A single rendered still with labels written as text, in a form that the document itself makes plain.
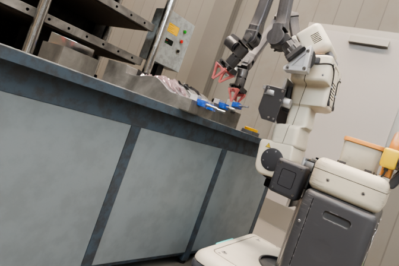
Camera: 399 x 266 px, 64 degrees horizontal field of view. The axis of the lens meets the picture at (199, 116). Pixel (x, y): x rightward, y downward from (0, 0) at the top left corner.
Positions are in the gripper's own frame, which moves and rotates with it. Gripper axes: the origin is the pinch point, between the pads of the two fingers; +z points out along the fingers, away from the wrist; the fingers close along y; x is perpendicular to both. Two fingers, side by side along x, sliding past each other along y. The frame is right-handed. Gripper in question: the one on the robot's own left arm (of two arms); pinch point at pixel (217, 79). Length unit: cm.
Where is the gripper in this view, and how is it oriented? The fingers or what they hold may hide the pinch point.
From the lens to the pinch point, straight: 156.7
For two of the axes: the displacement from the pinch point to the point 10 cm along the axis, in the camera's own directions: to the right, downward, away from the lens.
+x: 5.6, 6.7, -4.8
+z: -6.5, 7.2, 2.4
